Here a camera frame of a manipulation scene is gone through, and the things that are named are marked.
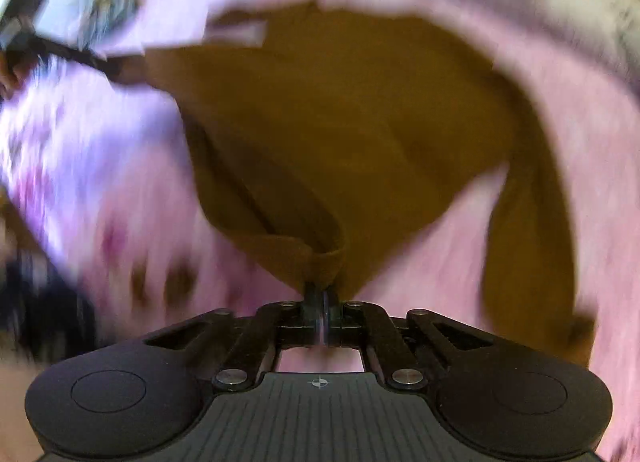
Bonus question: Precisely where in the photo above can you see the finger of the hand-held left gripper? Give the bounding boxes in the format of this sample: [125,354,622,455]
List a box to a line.
[31,34,147,88]

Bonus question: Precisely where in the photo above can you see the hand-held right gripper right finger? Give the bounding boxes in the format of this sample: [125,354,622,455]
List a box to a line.
[323,284,502,391]

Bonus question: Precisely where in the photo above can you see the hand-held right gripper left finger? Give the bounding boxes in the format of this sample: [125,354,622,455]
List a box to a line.
[144,283,325,391]

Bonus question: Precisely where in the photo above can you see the pink rose blanket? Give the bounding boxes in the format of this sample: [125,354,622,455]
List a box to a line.
[0,0,640,462]

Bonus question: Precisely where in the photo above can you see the dark cloth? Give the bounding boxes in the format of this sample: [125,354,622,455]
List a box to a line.
[0,246,100,360]

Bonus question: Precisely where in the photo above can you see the brown pants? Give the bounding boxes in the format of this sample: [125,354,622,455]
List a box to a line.
[142,0,597,369]

